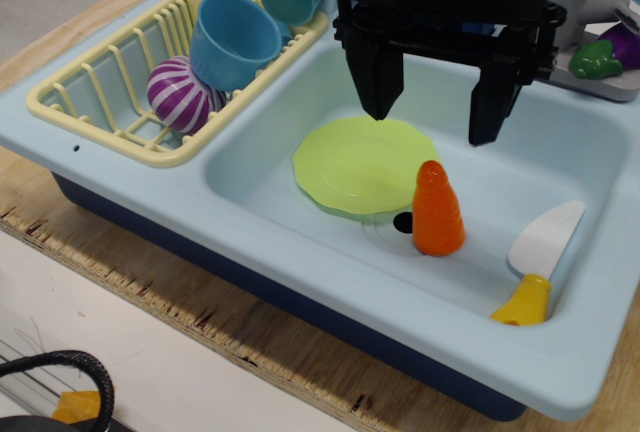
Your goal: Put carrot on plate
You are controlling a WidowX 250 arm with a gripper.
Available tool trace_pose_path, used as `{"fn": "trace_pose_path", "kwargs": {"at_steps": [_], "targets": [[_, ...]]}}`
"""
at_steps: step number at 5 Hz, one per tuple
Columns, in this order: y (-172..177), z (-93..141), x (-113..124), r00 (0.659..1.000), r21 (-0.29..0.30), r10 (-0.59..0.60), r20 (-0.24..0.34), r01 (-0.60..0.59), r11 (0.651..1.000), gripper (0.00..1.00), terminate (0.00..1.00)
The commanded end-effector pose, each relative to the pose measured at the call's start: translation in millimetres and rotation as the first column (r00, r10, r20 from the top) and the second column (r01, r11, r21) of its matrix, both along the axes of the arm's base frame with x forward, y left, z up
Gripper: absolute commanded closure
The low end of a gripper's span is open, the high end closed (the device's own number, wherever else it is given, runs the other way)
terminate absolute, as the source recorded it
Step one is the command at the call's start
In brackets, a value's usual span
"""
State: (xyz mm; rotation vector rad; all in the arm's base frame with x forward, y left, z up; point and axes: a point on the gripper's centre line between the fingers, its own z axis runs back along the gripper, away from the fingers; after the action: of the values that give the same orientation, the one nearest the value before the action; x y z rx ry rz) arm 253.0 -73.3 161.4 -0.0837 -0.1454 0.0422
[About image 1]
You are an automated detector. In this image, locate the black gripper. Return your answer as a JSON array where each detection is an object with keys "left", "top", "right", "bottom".
[{"left": 334, "top": 0, "right": 566, "bottom": 146}]

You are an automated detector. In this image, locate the light green plastic plate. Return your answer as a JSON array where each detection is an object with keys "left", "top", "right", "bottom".
[{"left": 293, "top": 116, "right": 439, "bottom": 215}]

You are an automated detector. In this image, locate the orange toy carrot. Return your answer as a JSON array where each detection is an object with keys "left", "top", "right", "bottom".
[{"left": 412, "top": 160, "right": 466, "bottom": 257}]

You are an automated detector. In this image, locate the grey toy faucet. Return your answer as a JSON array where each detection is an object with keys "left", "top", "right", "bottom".
[{"left": 546, "top": 0, "right": 639, "bottom": 102}]

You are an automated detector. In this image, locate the purple toy eggplant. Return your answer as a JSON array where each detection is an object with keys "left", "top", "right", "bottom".
[{"left": 569, "top": 23, "right": 639, "bottom": 80}]

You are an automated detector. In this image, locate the blue plastic cup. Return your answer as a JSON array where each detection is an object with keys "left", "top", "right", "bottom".
[{"left": 189, "top": 0, "right": 282, "bottom": 92}]

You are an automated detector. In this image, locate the light blue toy sink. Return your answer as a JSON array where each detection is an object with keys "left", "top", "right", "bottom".
[{"left": 1, "top": 0, "right": 639, "bottom": 420}]

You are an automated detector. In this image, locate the purple white striped ball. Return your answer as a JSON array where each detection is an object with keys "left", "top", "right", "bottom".
[{"left": 146, "top": 55, "right": 227, "bottom": 134}]

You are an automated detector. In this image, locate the cream dish drying rack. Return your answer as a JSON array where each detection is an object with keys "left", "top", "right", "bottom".
[{"left": 26, "top": 0, "right": 328, "bottom": 167}]

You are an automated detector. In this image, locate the wooden board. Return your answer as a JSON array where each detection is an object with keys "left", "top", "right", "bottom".
[{"left": 1, "top": 0, "right": 639, "bottom": 431}]

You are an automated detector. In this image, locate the yellow tape piece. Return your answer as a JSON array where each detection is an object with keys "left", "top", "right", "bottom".
[{"left": 51, "top": 390, "right": 115, "bottom": 425}]

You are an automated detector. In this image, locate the toy knife yellow handle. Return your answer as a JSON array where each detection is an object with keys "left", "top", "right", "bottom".
[{"left": 490, "top": 200, "right": 586, "bottom": 326}]

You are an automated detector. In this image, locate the black cable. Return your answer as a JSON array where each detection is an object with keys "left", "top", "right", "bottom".
[{"left": 0, "top": 349, "right": 116, "bottom": 432}]

